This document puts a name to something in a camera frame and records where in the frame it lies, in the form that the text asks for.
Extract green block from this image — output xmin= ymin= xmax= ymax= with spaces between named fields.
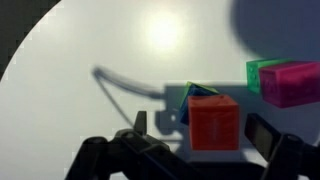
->
xmin=246 ymin=57 xmax=295 ymax=95

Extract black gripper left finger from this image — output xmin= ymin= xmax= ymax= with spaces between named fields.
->
xmin=64 ymin=110 xmax=201 ymax=180

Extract orange block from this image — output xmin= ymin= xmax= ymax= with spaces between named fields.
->
xmin=187 ymin=94 xmax=241 ymax=151

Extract blue block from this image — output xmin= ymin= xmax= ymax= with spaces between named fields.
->
xmin=178 ymin=83 xmax=220 ymax=127

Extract yellow-green block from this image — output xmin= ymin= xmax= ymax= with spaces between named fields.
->
xmin=180 ymin=80 xmax=219 ymax=108

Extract pink block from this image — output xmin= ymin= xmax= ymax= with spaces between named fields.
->
xmin=258 ymin=60 xmax=320 ymax=110

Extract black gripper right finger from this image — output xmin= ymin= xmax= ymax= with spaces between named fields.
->
xmin=244 ymin=112 xmax=320 ymax=180

